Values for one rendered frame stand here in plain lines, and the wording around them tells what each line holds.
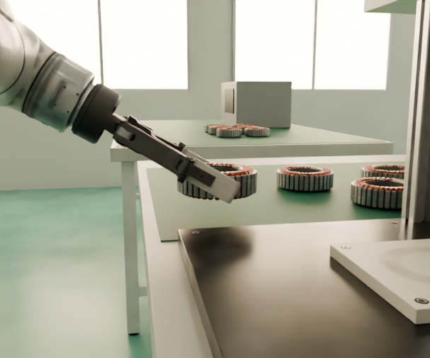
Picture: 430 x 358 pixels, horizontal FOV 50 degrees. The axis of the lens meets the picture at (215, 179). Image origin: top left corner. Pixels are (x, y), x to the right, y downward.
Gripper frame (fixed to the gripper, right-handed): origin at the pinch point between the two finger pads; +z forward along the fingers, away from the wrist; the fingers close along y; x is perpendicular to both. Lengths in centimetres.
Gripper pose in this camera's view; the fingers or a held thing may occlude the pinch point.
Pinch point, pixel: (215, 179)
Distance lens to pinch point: 65.4
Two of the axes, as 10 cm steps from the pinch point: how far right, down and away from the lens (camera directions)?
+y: 1.8, 1.7, -9.7
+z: 8.5, 4.7, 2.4
